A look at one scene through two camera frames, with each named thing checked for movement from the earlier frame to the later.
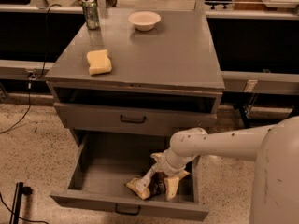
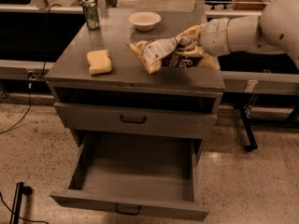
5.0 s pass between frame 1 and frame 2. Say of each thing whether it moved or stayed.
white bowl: stayed
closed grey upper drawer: stayed
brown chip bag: moved
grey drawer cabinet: stayed
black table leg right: stayed
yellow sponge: stayed
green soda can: stayed
